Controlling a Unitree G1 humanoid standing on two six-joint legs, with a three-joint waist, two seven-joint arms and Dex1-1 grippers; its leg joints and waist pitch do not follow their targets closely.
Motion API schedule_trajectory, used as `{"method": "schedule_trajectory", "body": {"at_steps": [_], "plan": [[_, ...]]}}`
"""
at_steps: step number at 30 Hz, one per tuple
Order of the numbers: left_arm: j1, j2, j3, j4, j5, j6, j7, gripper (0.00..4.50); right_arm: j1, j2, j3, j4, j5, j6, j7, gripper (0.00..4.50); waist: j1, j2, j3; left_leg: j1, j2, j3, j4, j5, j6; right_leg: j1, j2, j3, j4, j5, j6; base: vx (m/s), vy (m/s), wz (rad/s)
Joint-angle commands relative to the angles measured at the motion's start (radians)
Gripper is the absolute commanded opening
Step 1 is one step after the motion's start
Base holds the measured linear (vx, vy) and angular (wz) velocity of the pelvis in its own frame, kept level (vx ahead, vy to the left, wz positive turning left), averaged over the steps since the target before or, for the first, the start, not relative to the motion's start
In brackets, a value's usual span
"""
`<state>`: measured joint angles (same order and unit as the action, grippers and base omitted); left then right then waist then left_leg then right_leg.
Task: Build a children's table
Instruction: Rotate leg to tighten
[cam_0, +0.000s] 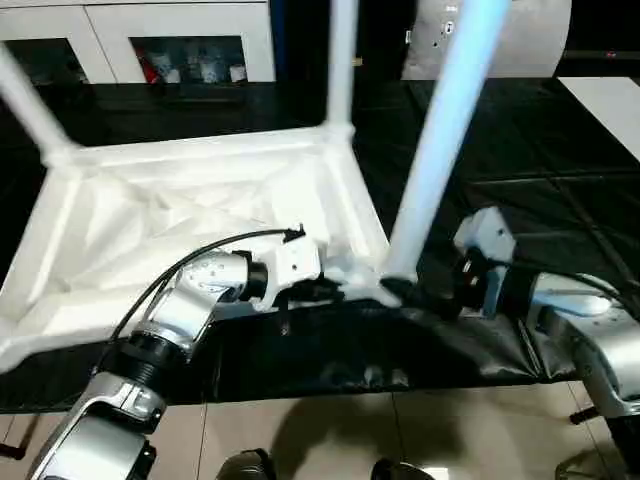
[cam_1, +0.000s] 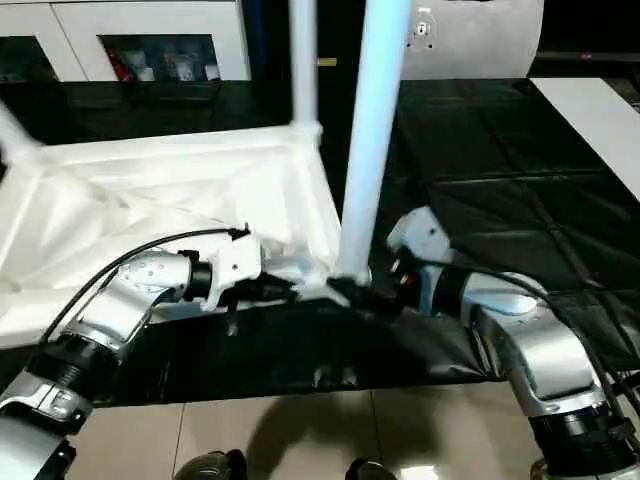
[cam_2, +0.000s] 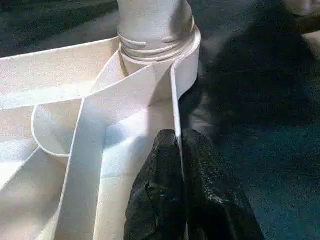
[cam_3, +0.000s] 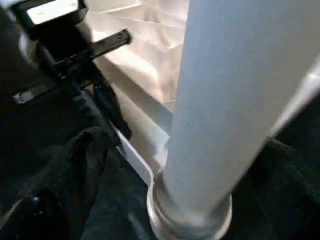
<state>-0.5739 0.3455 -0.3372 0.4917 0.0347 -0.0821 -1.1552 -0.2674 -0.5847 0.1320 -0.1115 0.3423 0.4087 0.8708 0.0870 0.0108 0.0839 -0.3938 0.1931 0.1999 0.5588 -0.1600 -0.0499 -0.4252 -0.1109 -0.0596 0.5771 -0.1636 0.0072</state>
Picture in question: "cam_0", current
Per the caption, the white plastic table top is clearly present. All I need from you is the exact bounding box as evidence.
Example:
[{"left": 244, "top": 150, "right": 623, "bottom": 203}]
[{"left": 0, "top": 122, "right": 401, "bottom": 373}]

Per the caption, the dark right robot foot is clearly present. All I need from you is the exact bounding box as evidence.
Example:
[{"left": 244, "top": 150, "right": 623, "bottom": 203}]
[{"left": 372, "top": 458, "right": 436, "bottom": 480}]

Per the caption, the dark robot foot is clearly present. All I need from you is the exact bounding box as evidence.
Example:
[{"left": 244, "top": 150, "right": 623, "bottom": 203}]
[
  {"left": 372, "top": 458, "right": 436, "bottom": 480},
  {"left": 218, "top": 450, "right": 276, "bottom": 480}
]

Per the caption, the white flat board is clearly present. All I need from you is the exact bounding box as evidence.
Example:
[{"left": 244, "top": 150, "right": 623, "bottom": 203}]
[{"left": 558, "top": 75, "right": 640, "bottom": 161}]

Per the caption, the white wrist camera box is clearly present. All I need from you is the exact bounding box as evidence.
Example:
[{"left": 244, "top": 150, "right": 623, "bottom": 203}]
[
  {"left": 455, "top": 207, "right": 516, "bottom": 263},
  {"left": 255, "top": 235, "right": 323, "bottom": 311}
]

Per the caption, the light grey cushion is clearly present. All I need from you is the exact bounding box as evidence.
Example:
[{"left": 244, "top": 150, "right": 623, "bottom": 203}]
[{"left": 402, "top": 0, "right": 573, "bottom": 81}]

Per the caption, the white glass-door cabinet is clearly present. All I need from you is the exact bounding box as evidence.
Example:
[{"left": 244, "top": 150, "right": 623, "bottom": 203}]
[{"left": 0, "top": 0, "right": 276, "bottom": 86}]

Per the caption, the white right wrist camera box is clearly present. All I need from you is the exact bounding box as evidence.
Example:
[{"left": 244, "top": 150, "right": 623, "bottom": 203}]
[{"left": 455, "top": 207, "right": 516, "bottom": 263}]

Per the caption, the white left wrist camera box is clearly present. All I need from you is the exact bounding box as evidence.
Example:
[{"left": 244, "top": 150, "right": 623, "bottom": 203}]
[{"left": 255, "top": 235, "right": 323, "bottom": 311}]

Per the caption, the black cabinet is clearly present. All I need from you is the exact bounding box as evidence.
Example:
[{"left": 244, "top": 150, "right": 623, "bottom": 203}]
[{"left": 272, "top": 0, "right": 416, "bottom": 86}]

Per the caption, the black work mat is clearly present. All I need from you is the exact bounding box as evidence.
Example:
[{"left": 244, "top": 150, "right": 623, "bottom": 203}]
[{"left": 0, "top": 78, "right": 640, "bottom": 413}]

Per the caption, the white plastic table leg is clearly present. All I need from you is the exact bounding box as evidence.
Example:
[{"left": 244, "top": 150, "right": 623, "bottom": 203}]
[
  {"left": 380, "top": 0, "right": 511, "bottom": 291},
  {"left": 0, "top": 40, "right": 81, "bottom": 166},
  {"left": 322, "top": 0, "right": 361, "bottom": 133}
]

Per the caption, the dark left robot foot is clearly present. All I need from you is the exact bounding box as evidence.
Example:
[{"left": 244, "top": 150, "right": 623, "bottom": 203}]
[{"left": 218, "top": 450, "right": 276, "bottom": 480}]

